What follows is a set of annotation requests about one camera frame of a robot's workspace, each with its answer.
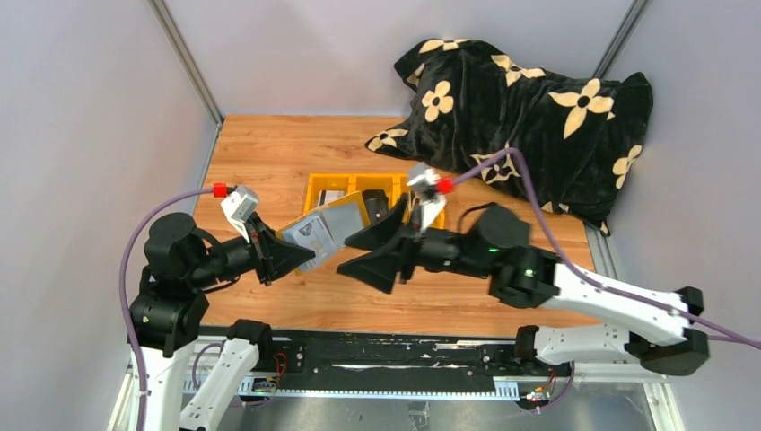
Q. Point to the yellow bin with beige cards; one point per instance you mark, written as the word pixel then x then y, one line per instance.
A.
pixel 412 207

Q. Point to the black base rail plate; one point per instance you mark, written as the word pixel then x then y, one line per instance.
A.
pixel 377 363

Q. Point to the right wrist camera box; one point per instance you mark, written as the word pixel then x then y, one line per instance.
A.
pixel 423 180

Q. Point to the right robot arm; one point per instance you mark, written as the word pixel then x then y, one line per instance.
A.
pixel 652 329

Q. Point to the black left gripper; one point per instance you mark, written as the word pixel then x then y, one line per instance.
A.
pixel 274 256

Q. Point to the silver card stack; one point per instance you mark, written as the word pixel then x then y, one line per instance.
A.
pixel 327 196

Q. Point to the black card stack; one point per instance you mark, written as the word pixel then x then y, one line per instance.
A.
pixel 376 204

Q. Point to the yellow bin with black cards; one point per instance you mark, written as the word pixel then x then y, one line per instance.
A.
pixel 386 181

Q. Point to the yellow bin with silver cards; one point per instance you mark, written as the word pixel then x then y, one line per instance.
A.
pixel 320 181

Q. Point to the black floral fleece blanket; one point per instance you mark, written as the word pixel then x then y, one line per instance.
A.
pixel 579 136

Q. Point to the silver credit card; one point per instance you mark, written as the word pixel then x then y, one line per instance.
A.
pixel 312 233

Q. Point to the aluminium frame rail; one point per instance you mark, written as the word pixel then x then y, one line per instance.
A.
pixel 165 18

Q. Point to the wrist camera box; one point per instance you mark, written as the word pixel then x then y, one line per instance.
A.
pixel 238 207
pixel 423 180

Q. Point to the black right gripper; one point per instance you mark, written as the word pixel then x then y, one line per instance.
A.
pixel 379 268

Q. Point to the yellow leather card holder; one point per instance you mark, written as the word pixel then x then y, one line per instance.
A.
pixel 343 218

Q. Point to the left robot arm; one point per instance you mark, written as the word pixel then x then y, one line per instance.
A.
pixel 183 262

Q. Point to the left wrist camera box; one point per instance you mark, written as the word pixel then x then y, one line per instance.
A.
pixel 238 207

